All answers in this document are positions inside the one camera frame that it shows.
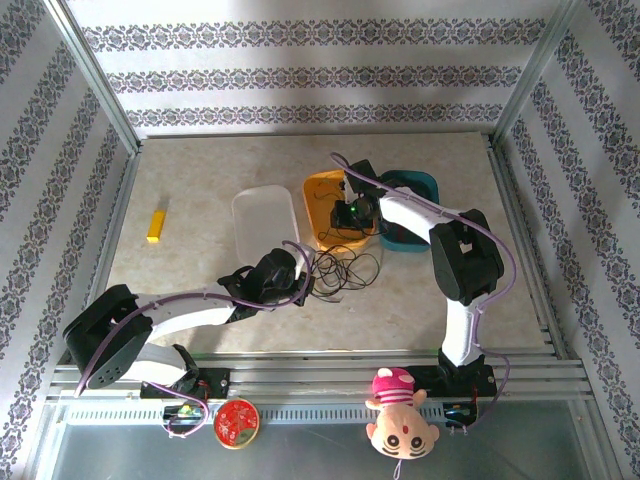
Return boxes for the orange plastic tray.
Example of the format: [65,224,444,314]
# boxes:
[301,169,375,253]

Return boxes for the white plastic tray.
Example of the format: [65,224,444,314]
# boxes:
[230,184,303,270]

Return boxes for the teal plastic tray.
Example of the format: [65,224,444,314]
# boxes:
[376,169,442,255]

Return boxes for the aluminium mounting rails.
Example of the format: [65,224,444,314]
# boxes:
[46,348,590,402]

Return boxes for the yellow rectangular block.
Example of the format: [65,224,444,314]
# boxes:
[145,209,168,245]

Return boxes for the small circuit board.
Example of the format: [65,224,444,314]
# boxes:
[161,403,207,424]
[443,402,477,427]

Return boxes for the pink plush doll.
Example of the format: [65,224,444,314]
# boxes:
[363,366,443,479]

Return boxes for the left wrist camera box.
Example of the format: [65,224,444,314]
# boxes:
[292,247,315,280]

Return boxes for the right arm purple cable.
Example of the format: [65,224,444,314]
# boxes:
[329,151,518,437]

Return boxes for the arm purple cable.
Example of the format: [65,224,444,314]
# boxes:
[329,151,518,437]
[73,240,318,441]

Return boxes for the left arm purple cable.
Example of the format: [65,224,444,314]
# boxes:
[73,240,318,441]

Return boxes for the aluminium back rail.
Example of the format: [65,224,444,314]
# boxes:
[138,130,494,145]

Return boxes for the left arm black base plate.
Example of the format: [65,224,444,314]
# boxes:
[140,366,233,401]

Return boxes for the grey slotted cable duct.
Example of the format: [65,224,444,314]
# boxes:
[61,402,480,428]

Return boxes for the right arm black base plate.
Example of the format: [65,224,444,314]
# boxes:
[399,363,499,402]

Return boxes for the aluminium side rail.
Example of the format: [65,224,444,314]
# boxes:
[56,147,147,367]
[484,142,585,365]

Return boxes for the aluminium frame post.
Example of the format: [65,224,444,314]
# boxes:
[486,0,587,148]
[42,0,146,158]

